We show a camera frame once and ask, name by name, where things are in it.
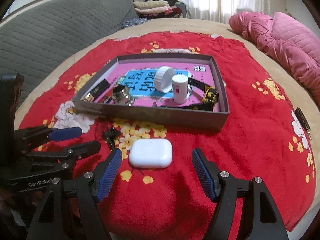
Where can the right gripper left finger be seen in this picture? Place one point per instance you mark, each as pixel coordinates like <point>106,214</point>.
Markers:
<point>69,209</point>

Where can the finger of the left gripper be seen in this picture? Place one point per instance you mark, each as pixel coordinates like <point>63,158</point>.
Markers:
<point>49,161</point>
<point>40,135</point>

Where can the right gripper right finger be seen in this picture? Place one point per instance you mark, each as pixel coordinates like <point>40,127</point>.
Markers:
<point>260,217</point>

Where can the black gold lipstick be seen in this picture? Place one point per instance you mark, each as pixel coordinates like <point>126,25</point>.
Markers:
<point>95,92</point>

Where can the white earbuds case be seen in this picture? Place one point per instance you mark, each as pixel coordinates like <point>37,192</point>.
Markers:
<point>151,153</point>

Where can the white round jar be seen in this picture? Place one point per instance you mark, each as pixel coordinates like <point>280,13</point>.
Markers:
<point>163,79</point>

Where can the black yellow wristwatch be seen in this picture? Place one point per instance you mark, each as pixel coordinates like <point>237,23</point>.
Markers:
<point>209,100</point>

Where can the small white pill bottle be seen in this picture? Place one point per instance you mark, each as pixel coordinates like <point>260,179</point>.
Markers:
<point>180,88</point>

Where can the small black clip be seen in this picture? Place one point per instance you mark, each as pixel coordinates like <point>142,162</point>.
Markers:
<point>110,137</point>

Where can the grey quilted headboard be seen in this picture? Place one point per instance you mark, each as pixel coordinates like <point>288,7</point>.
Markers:
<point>37,41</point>

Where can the beige bed sheet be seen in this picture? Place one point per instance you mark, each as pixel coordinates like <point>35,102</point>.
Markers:
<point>262,62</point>

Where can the pink exercise book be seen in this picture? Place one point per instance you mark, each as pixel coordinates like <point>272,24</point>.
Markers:
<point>139,78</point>

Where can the grey cardboard box tray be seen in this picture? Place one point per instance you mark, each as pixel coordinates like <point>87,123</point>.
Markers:
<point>173,116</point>

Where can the blue patterned cloth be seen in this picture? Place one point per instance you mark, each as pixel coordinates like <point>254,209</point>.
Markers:
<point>133,22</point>

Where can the pink quilted duvet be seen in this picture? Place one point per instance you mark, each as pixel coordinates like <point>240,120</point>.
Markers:
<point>293,45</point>

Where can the folded clothes pile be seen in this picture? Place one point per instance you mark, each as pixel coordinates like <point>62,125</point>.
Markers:
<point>154,9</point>

